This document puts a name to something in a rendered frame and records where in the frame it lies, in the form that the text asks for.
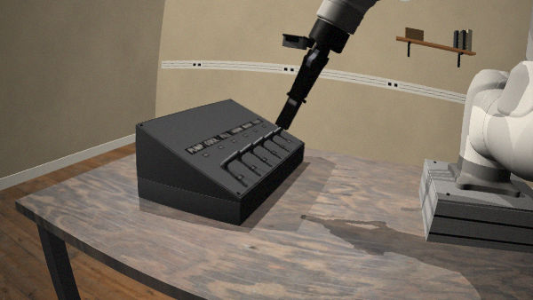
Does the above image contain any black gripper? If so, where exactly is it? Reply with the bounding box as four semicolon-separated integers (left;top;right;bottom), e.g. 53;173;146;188
275;18;350;130

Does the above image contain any black switch console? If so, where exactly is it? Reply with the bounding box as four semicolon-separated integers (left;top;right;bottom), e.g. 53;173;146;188
135;99;305;225

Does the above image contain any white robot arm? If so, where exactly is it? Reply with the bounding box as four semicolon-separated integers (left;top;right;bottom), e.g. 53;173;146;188
316;0;533;198

